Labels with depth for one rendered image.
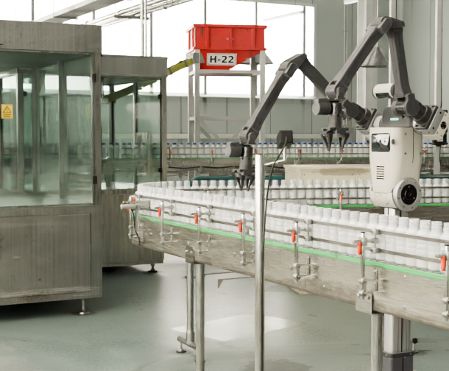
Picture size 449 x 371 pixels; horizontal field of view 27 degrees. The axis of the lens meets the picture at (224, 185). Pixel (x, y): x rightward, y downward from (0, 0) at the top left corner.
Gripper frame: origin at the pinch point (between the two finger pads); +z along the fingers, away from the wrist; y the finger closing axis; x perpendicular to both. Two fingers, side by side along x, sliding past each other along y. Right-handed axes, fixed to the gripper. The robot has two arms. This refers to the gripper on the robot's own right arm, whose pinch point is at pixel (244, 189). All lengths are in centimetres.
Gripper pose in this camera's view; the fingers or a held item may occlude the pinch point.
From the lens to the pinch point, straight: 426.5
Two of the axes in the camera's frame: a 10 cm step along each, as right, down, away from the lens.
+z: -0.6, 10.0, 0.3
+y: -8.8, -0.4, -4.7
